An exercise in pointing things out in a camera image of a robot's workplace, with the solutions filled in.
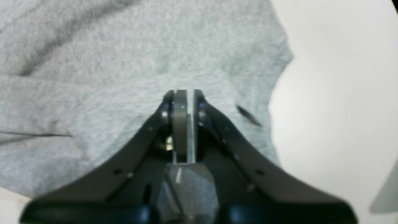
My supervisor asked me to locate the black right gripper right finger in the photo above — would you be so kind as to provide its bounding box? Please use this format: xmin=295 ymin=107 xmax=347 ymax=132
xmin=193 ymin=90 xmax=358 ymax=224

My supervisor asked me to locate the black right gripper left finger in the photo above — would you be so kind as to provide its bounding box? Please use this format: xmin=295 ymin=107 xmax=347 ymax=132
xmin=20 ymin=90 xmax=187 ymax=224

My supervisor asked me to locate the grey T-shirt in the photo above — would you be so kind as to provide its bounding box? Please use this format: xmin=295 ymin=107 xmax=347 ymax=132
xmin=0 ymin=0 xmax=293 ymax=197

